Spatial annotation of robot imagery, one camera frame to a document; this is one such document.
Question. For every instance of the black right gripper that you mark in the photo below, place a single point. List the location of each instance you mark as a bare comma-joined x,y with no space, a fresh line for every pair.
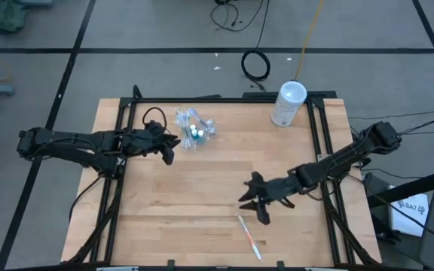
277,190

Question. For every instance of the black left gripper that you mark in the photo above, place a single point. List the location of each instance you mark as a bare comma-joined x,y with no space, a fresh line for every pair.
147,141

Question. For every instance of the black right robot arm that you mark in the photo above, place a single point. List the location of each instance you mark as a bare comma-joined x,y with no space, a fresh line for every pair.
345,158

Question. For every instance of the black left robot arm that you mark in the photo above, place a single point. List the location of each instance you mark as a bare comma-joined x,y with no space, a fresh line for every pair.
74,145

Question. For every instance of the orange wrapped toothbrush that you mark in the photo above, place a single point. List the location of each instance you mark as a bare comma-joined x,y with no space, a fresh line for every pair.
248,236

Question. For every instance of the clear plastic bag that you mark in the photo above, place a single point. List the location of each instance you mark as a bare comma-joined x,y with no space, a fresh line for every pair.
210,126

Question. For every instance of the white wipes canister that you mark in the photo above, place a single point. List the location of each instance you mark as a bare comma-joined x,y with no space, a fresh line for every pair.
288,103

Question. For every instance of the black beam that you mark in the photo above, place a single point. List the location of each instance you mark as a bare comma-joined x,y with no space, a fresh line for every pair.
409,188

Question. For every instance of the white printed box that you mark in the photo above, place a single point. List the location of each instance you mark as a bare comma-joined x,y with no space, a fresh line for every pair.
409,214

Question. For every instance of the green bag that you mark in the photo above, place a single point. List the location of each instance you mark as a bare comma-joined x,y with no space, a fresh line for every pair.
6,15

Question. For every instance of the black aluminium table frame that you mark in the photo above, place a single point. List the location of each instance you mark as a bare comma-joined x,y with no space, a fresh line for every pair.
220,100

